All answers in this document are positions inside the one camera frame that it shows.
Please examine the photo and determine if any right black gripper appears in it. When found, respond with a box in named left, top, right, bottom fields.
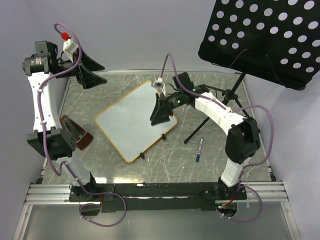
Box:
left=150, top=90, right=185, bottom=126

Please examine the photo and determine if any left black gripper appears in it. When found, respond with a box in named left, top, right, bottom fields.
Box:
left=56, top=46, right=107, bottom=89

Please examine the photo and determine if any yellow framed whiteboard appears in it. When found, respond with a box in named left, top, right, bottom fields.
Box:
left=94, top=80, right=178, bottom=163

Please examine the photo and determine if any blue whiteboard marker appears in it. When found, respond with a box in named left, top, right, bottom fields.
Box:
left=195, top=137, right=204, bottom=163

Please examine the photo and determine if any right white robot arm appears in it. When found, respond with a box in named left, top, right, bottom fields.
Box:
left=149, top=72, right=261, bottom=199

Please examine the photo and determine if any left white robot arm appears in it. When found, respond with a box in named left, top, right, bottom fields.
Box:
left=22, top=38, right=108, bottom=201

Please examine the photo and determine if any brown whiteboard eraser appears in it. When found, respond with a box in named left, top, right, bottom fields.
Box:
left=60, top=115, right=94, bottom=151

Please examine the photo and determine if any black base crossbar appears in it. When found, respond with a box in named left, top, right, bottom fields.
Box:
left=69, top=182, right=247, bottom=213

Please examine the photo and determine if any black perforated music stand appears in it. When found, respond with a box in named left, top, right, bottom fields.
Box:
left=183, top=0, right=320, bottom=145

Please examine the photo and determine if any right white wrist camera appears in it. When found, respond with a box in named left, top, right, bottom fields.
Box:
left=151, top=77, right=166, bottom=97

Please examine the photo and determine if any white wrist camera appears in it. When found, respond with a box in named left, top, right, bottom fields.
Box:
left=60, top=32, right=78, bottom=63
left=151, top=77, right=166, bottom=97

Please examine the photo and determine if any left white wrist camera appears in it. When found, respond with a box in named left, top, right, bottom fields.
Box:
left=60, top=32, right=78, bottom=63

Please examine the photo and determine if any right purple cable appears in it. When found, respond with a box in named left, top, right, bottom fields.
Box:
left=159, top=53, right=275, bottom=223

